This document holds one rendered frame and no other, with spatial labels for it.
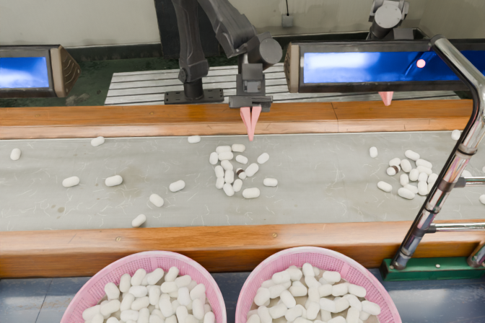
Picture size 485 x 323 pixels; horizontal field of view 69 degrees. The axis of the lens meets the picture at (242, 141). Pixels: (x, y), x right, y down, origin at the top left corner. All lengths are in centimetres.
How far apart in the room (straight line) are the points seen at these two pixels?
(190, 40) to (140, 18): 177
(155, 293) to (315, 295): 28
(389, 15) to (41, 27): 254
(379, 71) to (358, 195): 34
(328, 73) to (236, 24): 35
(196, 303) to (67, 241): 28
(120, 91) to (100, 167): 45
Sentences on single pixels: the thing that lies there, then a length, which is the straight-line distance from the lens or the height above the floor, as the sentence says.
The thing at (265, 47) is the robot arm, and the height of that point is 101.
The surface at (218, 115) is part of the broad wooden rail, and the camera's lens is 97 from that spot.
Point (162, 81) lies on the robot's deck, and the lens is 132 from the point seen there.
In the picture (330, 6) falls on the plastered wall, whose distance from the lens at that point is 295.
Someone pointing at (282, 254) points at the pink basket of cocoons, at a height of 77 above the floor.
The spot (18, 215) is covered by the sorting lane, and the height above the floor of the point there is 74.
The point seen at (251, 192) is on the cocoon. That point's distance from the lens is 78.
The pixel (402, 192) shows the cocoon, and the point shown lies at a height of 76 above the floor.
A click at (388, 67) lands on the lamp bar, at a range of 61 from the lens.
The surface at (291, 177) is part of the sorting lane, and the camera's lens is 84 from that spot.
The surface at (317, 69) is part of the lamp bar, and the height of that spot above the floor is 108.
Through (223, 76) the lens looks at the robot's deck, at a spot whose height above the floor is 66.
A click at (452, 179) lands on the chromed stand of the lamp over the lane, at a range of 60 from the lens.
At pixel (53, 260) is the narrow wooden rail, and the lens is 80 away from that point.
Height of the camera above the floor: 136
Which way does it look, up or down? 42 degrees down
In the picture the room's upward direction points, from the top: straight up
